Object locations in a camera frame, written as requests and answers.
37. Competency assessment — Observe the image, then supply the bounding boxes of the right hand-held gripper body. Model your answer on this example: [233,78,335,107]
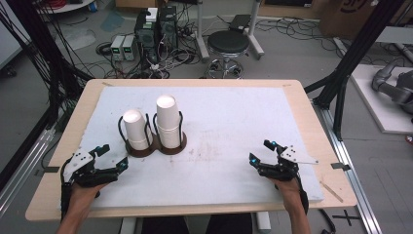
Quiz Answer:
[258,144,319,182]

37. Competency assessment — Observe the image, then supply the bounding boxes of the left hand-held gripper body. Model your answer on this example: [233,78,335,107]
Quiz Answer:
[60,147,121,189]

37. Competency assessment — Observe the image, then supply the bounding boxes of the dark wire cup holder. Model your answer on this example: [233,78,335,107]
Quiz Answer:
[117,111,188,159]

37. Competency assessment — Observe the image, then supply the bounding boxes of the tall stack of white cups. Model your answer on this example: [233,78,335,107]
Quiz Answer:
[155,94,183,150]

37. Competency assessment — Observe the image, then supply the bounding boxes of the person's right hand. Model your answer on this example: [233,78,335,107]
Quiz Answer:
[270,175,306,212]

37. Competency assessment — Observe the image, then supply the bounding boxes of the person's left hand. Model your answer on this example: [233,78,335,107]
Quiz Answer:
[68,182,110,214]

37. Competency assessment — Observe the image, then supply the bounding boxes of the black tape piece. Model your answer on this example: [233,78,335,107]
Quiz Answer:
[330,161,352,172]
[33,165,61,176]

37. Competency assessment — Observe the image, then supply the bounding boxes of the short stack of white cups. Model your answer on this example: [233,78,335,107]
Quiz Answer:
[122,108,154,151]

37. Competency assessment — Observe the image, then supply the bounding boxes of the white foam mat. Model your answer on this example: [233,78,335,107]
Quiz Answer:
[56,85,325,210]

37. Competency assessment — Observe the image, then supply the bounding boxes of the thin wooden stick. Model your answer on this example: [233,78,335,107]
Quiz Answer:
[319,179,345,204]

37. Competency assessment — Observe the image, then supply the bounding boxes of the person's dark trousers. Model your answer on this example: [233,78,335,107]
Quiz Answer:
[139,212,255,234]

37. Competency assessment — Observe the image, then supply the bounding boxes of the black tape cross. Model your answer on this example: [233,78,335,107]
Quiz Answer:
[331,209,361,227]

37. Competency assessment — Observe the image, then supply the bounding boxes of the grey power supply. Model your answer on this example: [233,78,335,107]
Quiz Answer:
[109,34,127,62]
[122,34,137,62]

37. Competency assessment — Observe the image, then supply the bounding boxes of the white platform board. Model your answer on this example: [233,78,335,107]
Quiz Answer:
[350,63,413,136]

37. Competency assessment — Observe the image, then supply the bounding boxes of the black round stool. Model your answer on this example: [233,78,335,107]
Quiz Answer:
[205,29,251,80]

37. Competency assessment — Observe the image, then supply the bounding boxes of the black computer tower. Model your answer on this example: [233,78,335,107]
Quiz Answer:
[158,5,179,51]
[133,11,161,63]

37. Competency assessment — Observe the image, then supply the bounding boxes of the black flat device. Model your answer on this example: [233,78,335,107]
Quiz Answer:
[228,14,253,32]

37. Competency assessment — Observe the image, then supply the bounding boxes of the teal floor sheet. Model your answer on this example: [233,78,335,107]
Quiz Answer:
[99,11,127,33]

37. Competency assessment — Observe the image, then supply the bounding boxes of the small white box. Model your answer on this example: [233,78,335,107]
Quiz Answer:
[145,7,160,23]

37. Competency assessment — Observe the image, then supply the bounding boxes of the white round table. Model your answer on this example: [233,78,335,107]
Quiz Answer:
[36,0,95,15]

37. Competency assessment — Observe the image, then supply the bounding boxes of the brown cardboard box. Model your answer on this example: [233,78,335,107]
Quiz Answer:
[319,0,413,41]

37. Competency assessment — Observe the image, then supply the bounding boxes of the black sleeved cable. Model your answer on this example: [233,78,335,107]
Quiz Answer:
[295,176,310,216]
[59,180,73,222]

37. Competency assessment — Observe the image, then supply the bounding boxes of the aluminium rail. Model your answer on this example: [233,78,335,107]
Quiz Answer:
[0,127,56,218]
[312,99,385,234]

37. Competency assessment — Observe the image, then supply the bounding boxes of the black floor cable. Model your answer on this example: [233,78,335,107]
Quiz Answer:
[318,208,338,234]

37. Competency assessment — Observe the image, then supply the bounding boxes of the tangle of floor cables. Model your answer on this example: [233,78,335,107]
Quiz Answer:
[93,30,204,80]

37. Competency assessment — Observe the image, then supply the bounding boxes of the black frame with cables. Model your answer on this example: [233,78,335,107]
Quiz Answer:
[0,0,95,193]

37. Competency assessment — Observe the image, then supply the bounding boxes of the loose black floor cables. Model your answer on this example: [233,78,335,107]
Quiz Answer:
[255,17,343,45]

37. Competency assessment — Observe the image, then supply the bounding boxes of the black metal frame post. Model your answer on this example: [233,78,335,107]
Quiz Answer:
[304,0,407,141]

